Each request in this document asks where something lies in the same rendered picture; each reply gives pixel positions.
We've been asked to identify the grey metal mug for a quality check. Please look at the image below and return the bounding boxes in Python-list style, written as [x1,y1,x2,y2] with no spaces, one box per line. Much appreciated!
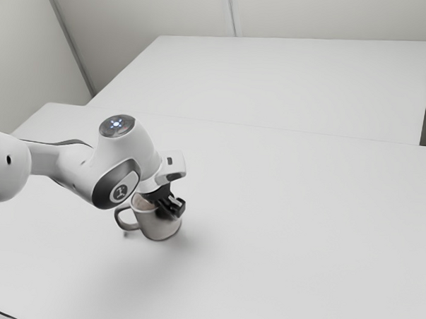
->
[112,192,184,243]

